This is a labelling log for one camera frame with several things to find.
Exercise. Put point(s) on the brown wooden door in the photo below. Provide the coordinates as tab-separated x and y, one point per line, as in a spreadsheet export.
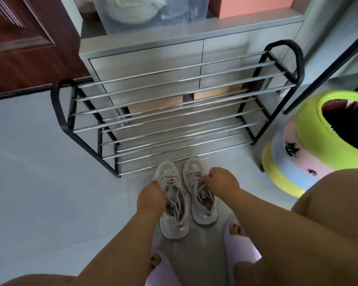
26	47

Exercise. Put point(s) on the person's left forearm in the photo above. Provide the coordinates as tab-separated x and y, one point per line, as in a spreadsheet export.
122	250

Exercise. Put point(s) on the white sneaker with pink laces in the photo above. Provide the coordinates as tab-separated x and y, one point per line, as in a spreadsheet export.
194	178
174	218

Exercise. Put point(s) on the pink slipper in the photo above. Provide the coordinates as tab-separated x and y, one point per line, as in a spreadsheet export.
240	250
164	274

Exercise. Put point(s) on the orange box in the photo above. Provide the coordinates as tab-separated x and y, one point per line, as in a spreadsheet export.
250	5

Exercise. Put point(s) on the pink right slipper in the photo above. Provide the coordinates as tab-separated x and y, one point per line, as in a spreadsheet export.
240	250

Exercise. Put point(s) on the person's left fingers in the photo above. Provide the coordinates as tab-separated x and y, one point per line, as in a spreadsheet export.
162	195

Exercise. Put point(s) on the green pink blue pet house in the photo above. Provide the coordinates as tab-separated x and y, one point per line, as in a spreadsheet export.
310	139

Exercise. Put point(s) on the person's left hand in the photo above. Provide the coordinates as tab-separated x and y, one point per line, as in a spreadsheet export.
149	199

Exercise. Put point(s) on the person's right forearm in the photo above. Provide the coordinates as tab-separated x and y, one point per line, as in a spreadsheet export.
274	235

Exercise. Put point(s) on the pink left slipper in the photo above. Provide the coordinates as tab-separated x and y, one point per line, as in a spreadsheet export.
164	274

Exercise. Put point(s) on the stack of white bowls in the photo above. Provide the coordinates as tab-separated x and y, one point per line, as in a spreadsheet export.
131	10

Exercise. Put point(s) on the black metal frame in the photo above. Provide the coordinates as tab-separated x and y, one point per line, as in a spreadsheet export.
325	74

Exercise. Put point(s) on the black and chrome shoe rack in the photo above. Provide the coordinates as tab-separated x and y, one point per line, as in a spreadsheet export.
173	116

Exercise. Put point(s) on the person's right leg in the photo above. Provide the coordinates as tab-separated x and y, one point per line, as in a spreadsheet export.
337	199

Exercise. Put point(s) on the grey drawer cabinet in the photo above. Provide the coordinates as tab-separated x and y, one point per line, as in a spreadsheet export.
155	56

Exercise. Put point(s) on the person's right fingers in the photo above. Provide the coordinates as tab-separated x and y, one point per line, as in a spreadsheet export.
212	175

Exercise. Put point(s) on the clear plastic storage box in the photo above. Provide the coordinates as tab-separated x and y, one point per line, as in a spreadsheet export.
179	11

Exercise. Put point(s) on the person's right hand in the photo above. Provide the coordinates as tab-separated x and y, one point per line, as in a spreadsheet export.
223	183

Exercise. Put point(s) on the brown glass jar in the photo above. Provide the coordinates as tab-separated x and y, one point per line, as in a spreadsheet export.
85	7

